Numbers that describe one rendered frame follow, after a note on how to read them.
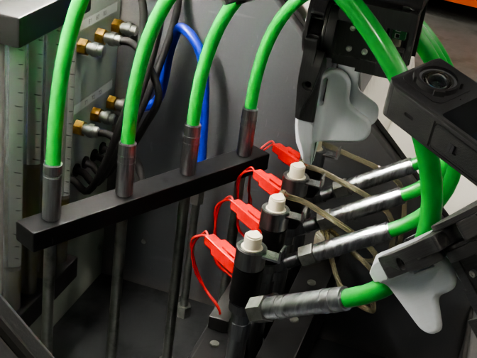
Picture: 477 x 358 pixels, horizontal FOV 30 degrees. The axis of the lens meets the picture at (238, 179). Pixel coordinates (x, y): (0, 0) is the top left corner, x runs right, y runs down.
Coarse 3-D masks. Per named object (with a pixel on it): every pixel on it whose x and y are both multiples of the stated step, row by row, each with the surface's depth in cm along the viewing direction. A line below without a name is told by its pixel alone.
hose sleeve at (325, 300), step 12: (324, 288) 66; (336, 288) 64; (264, 300) 69; (276, 300) 68; (288, 300) 67; (300, 300) 66; (312, 300) 65; (324, 300) 64; (336, 300) 64; (264, 312) 69; (276, 312) 68; (288, 312) 67; (300, 312) 66; (312, 312) 66; (324, 312) 65; (336, 312) 65
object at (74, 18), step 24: (72, 0) 74; (336, 0) 57; (360, 0) 57; (72, 24) 75; (360, 24) 56; (72, 48) 77; (384, 48) 56; (384, 72) 57; (48, 120) 80; (48, 144) 81; (48, 168) 82; (432, 168) 56; (432, 192) 56; (432, 216) 57; (360, 288) 63; (384, 288) 61
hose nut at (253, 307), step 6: (252, 300) 70; (258, 300) 70; (246, 306) 70; (252, 306) 70; (258, 306) 69; (246, 312) 70; (252, 312) 70; (258, 312) 69; (252, 318) 70; (258, 318) 69; (264, 318) 69
